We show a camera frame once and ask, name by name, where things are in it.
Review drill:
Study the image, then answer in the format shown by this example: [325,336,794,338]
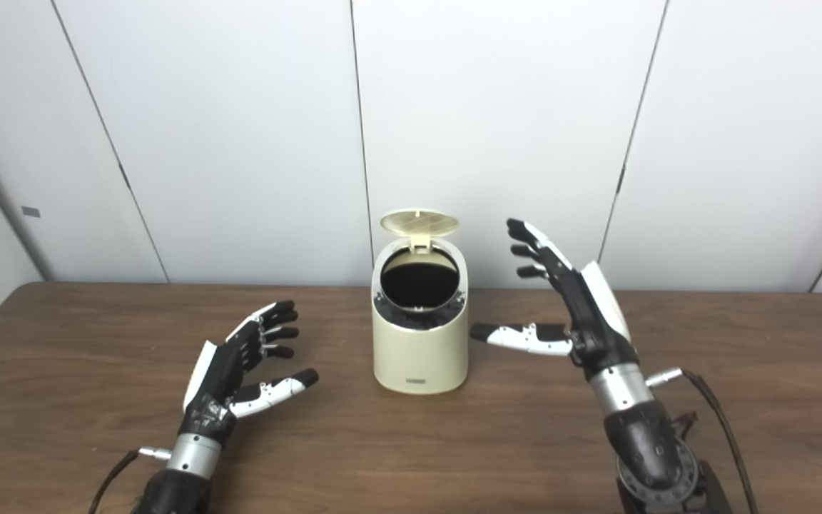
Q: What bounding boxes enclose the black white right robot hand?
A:
[470,218,640,376]

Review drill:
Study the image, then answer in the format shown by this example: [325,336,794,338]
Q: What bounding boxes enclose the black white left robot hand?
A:
[179,301,320,447]

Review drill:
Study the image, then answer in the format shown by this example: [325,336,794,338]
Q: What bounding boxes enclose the cream round bin lid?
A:
[380,208,460,254]

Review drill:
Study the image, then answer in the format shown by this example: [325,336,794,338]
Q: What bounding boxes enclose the cream-colored bin body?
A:
[371,239,470,395]

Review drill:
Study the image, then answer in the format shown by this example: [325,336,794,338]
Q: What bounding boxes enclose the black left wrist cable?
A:
[88,447,173,514]

